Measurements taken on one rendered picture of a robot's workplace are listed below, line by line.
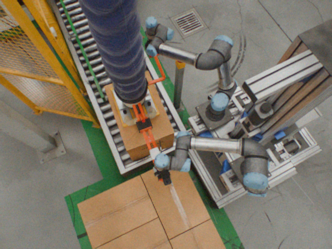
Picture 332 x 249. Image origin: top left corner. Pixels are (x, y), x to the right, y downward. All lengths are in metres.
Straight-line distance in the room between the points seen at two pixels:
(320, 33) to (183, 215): 1.72
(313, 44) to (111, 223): 1.96
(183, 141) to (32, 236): 2.21
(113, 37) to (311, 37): 0.83
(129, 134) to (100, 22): 1.15
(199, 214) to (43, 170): 1.80
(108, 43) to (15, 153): 2.45
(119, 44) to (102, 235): 1.69
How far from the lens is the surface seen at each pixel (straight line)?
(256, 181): 1.38
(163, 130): 2.11
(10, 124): 2.54
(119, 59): 1.36
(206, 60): 1.58
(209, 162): 2.84
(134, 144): 2.09
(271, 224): 3.15
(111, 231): 2.46
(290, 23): 4.21
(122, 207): 2.44
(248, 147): 1.42
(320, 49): 1.30
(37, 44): 1.91
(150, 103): 1.99
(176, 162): 1.43
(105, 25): 1.16
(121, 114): 2.01
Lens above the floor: 2.96
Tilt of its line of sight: 71 degrees down
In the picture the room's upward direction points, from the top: 1 degrees counter-clockwise
